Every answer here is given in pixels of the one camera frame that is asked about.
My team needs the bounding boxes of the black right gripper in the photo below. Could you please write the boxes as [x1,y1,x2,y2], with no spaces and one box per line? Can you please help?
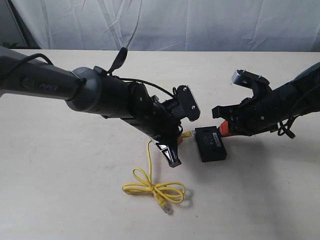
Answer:
[212,82,308,137]

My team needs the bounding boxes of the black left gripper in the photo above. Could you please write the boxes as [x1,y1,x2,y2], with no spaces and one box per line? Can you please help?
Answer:
[121,84,184,167]

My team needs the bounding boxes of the black network switch box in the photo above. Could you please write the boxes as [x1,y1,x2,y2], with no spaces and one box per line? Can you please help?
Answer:
[194,126,227,163]

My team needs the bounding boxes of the yellow ethernet cable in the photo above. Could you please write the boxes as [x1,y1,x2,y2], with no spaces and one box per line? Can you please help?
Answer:
[121,130,196,215]

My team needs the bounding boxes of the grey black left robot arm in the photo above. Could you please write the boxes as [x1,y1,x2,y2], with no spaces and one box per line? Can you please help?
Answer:
[0,47,182,168]

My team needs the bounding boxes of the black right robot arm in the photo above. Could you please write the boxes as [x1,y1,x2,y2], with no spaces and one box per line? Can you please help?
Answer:
[211,63,320,139]

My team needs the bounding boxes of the white wrinkled backdrop curtain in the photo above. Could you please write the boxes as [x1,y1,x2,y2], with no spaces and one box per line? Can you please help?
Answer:
[13,0,320,52]

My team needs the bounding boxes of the green plant leaves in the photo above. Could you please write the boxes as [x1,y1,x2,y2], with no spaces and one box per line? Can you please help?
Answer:
[0,41,18,49]

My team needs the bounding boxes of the black light stand pole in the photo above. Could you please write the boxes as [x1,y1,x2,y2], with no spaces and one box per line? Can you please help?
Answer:
[6,0,40,49]

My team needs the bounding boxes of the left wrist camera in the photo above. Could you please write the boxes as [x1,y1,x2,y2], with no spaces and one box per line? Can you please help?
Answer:
[172,85,201,122]

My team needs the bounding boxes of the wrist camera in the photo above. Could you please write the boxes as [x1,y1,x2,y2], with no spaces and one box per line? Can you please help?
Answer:
[172,85,201,122]
[231,69,272,99]

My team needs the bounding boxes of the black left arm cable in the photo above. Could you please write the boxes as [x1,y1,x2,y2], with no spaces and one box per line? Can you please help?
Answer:
[0,47,181,101]

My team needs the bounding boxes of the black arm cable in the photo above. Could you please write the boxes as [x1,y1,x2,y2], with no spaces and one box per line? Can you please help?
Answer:
[272,84,320,140]
[0,47,181,101]

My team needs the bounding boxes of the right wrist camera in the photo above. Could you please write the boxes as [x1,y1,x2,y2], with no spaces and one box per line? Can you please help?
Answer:
[231,69,272,99]

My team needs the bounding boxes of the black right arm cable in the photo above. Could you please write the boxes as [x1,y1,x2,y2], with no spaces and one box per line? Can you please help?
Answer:
[272,84,320,140]

